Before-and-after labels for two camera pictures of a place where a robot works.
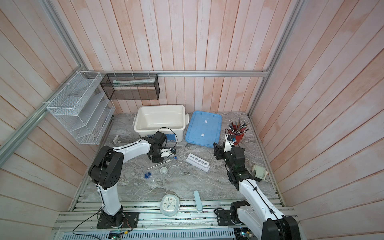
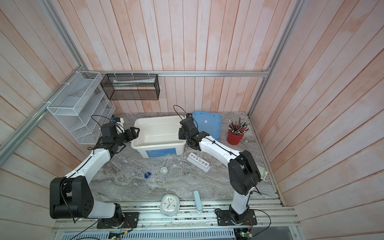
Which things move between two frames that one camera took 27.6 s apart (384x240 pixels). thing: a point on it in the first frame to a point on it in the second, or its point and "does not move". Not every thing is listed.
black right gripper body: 226,156 to 182,135
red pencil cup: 238,138 does not move
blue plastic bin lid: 204,129 does not move
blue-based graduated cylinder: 148,175 does not move
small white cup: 163,170 does not move
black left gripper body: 156,156 to 120,138
